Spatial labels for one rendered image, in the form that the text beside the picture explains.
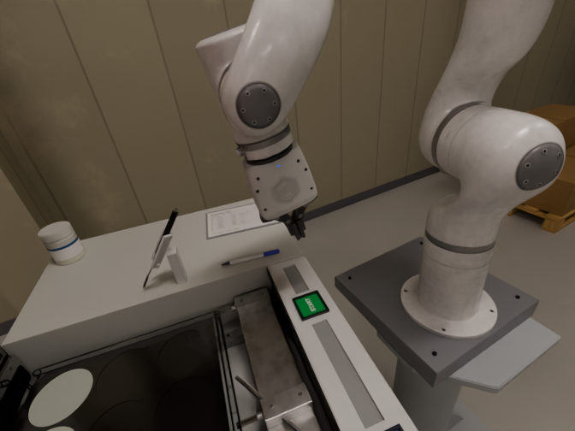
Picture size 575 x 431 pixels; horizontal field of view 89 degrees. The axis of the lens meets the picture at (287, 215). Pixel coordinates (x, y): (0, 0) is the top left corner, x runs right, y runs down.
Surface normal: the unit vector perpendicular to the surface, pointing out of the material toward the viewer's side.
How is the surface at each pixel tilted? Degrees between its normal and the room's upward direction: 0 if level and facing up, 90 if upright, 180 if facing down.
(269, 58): 84
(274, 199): 90
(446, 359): 2
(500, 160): 77
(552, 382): 0
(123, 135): 90
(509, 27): 99
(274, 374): 0
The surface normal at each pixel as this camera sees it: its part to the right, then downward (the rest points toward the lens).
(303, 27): 0.49, 0.20
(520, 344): -0.10, -0.85
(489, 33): -0.64, 0.58
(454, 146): -0.99, 0.00
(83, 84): 0.46, 0.42
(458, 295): -0.22, 0.50
